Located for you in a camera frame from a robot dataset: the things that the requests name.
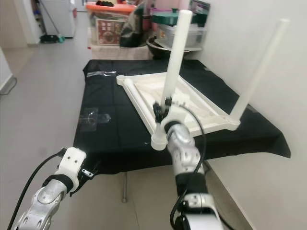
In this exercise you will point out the orange lidded storage bin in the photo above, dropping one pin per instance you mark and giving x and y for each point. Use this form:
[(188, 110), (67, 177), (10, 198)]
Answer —
[(108, 7)]

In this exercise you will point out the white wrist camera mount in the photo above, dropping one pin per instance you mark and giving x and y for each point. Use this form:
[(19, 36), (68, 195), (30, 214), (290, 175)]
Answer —
[(72, 160), (180, 115)]

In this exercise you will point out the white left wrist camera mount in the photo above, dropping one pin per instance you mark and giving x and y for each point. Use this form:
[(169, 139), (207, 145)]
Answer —
[(72, 160)]

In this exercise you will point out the red printed carton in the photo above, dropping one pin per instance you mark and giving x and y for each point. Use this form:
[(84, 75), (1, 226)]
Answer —
[(110, 32)]

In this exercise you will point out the white cabinet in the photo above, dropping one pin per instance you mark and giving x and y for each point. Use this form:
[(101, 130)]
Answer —
[(60, 17)]

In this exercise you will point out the clear plastic storage box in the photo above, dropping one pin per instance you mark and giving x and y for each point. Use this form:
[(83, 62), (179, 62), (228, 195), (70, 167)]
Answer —
[(194, 36)]

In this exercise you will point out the white plastic children table top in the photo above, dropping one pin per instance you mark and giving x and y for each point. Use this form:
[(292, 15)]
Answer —
[(148, 88)]

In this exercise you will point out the green pot lid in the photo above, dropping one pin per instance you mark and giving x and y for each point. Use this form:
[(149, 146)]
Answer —
[(165, 18)]

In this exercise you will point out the black wok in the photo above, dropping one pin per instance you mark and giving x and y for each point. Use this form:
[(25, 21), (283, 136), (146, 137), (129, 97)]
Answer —
[(156, 50)]

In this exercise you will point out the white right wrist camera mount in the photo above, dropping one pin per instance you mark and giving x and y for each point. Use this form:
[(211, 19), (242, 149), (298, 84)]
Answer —
[(180, 115)]

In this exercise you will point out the clear tape strip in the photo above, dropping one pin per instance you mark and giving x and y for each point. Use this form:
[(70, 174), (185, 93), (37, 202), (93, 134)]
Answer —
[(100, 74)]

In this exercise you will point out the black tablecloth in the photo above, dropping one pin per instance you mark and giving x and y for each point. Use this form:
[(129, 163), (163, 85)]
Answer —
[(115, 139)]

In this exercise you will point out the mop with green head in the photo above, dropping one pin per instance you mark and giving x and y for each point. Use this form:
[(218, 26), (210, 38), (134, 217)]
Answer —
[(50, 39)]

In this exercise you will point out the clear tape cross patch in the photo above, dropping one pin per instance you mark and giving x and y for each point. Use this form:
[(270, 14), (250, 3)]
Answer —
[(91, 120)]

